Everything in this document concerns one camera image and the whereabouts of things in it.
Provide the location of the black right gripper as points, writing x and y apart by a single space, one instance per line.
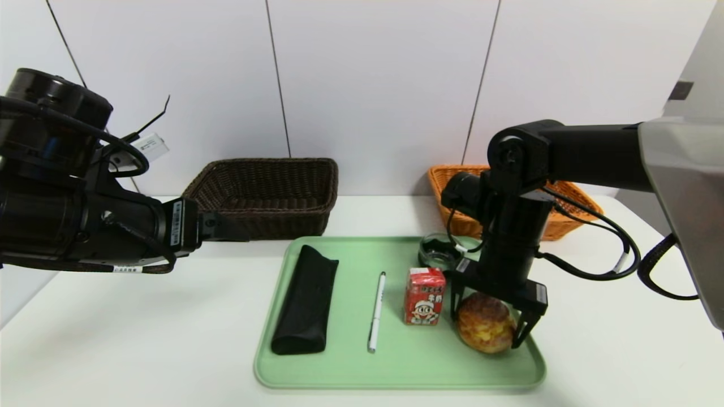
501 285

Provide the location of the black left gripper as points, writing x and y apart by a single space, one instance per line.
184 224

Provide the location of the golden bread bun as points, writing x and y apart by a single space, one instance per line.
483 330

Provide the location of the red milk carton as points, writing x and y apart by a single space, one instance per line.
424 299

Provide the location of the black glasses case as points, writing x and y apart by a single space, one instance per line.
305 299

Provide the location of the white pen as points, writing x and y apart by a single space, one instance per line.
376 314

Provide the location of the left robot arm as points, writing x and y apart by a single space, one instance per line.
45 215

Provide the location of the dark brown wicker basket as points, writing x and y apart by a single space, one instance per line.
283 220

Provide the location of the orange wicker basket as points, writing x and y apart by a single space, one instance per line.
577 229

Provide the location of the light green plastic tray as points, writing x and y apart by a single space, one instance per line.
424 362

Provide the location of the dark wall plate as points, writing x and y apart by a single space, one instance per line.
681 90

